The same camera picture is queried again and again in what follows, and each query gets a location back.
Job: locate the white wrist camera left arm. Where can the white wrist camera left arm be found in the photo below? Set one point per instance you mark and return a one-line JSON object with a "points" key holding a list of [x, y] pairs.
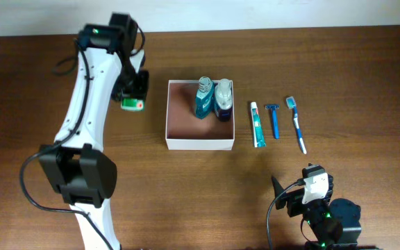
{"points": [[137, 61]]}

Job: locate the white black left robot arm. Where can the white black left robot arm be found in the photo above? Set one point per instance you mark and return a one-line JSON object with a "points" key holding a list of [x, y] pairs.
{"points": [[110, 68]]}

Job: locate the blue white toothbrush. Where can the blue white toothbrush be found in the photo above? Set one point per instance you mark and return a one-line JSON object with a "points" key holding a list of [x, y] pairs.
{"points": [[291, 103]]}

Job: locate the blue disposable razor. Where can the blue disposable razor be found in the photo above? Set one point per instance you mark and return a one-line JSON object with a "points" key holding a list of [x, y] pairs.
{"points": [[273, 108]]}

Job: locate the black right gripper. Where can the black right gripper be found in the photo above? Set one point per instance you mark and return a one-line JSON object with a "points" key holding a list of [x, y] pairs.
{"points": [[294, 200]]}

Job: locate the teal mouthwash bottle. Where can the teal mouthwash bottle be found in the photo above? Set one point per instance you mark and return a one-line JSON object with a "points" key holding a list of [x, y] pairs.
{"points": [[203, 97]]}

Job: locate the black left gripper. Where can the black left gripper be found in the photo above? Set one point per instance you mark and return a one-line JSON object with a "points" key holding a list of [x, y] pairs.
{"points": [[135, 90]]}

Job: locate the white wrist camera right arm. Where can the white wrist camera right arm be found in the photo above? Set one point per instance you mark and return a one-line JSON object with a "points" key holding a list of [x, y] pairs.
{"points": [[316, 183]]}

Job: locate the white teal toothpaste tube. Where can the white teal toothpaste tube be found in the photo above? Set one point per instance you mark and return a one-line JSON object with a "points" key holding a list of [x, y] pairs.
{"points": [[258, 137]]}

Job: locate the white cardboard box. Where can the white cardboard box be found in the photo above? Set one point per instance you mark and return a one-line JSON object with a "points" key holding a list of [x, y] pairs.
{"points": [[184, 131]]}

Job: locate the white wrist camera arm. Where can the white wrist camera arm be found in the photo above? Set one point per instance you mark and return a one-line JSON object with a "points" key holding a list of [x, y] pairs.
{"points": [[137, 61], [316, 183]]}

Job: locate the green soap box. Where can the green soap box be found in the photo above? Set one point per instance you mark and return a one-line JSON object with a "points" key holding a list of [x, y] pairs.
{"points": [[133, 105]]}

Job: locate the clear bottle dark liquid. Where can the clear bottle dark liquid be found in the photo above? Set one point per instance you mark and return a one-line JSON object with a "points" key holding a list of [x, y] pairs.
{"points": [[223, 100]]}

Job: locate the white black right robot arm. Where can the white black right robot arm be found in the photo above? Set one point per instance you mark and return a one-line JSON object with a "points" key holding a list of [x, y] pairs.
{"points": [[335, 223]]}

